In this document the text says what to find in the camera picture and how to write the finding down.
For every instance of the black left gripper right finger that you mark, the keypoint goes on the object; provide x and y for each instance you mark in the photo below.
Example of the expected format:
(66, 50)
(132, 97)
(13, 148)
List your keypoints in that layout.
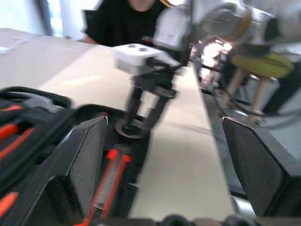
(265, 169)

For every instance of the person in black shirt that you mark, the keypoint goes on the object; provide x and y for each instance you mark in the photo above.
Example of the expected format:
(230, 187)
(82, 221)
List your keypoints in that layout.
(117, 23)

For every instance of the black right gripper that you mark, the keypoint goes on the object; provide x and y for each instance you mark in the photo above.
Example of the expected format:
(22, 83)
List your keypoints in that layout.
(152, 81)

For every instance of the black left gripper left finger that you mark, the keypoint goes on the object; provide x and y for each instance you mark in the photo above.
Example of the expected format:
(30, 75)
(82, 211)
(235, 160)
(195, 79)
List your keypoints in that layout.
(58, 179)

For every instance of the black tape roll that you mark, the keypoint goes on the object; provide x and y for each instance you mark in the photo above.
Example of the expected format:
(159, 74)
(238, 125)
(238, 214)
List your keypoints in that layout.
(127, 134)

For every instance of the orange black utility knife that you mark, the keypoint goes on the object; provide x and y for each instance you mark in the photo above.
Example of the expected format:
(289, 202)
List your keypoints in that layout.
(110, 181)

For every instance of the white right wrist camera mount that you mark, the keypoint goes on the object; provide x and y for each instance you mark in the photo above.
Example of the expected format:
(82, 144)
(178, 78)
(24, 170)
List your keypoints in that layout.
(138, 58)

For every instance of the black plastic tool case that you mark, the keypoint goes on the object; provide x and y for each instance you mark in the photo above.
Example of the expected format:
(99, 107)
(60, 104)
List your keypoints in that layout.
(42, 103)

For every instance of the silver robot body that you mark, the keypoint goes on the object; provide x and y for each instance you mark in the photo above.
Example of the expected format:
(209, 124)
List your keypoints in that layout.
(242, 206)

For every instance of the yellow stool with wooden legs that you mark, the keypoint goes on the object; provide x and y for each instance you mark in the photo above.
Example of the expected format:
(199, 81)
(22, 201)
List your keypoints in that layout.
(261, 63)

